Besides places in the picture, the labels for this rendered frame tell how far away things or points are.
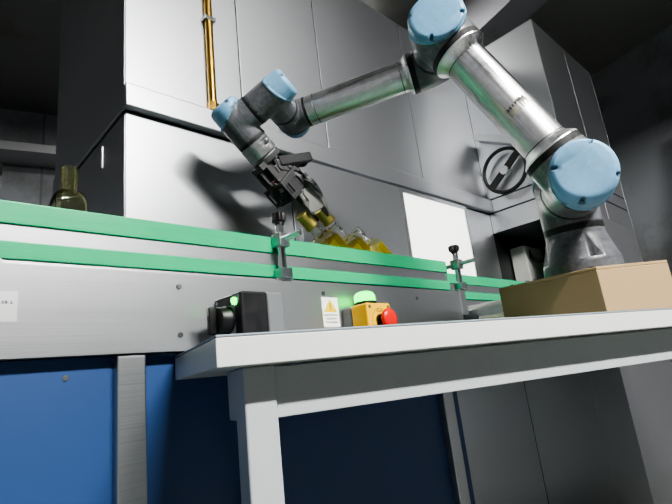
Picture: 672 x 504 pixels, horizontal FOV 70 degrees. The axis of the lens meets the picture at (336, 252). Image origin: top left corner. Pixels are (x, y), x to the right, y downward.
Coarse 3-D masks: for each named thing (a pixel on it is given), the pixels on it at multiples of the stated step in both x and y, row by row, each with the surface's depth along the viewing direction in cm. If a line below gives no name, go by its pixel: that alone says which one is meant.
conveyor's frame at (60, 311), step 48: (0, 288) 59; (48, 288) 63; (96, 288) 67; (144, 288) 71; (192, 288) 76; (240, 288) 83; (288, 288) 90; (336, 288) 98; (384, 288) 108; (0, 336) 58; (48, 336) 61; (96, 336) 65; (144, 336) 69; (192, 336) 74
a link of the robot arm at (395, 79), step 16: (400, 64) 113; (416, 64) 110; (352, 80) 116; (368, 80) 114; (384, 80) 114; (400, 80) 113; (416, 80) 112; (432, 80) 111; (304, 96) 120; (320, 96) 117; (336, 96) 116; (352, 96) 116; (368, 96) 116; (384, 96) 116; (304, 112) 118; (320, 112) 118; (336, 112) 118; (288, 128) 120; (304, 128) 123
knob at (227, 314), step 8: (208, 312) 73; (216, 312) 73; (224, 312) 73; (232, 312) 73; (208, 320) 72; (216, 320) 73; (224, 320) 72; (232, 320) 73; (208, 328) 72; (216, 328) 72; (224, 328) 72; (232, 328) 73
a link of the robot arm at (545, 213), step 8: (536, 184) 103; (536, 192) 103; (536, 200) 104; (544, 208) 99; (544, 216) 101; (552, 216) 99; (560, 216) 96; (584, 216) 95; (592, 216) 96; (600, 216) 98; (544, 224) 102; (552, 224) 99; (560, 224) 98
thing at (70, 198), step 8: (64, 168) 92; (72, 168) 93; (64, 176) 92; (72, 176) 93; (64, 184) 92; (72, 184) 92; (56, 192) 89; (64, 192) 90; (72, 192) 91; (80, 192) 92; (56, 200) 88; (64, 200) 89; (72, 200) 90; (80, 200) 91; (72, 208) 90; (80, 208) 91
